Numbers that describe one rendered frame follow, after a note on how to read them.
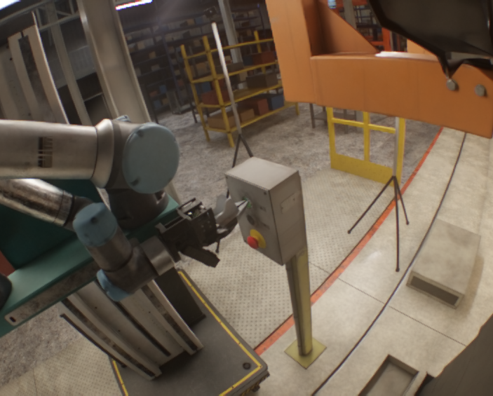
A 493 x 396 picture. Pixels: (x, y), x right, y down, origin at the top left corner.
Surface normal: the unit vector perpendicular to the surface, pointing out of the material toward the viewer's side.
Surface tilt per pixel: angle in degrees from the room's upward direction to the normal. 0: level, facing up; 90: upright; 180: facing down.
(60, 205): 78
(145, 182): 94
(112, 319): 90
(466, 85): 90
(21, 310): 90
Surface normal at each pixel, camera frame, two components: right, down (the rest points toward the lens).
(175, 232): 0.64, 0.30
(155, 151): 0.83, 0.22
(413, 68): -0.74, 0.49
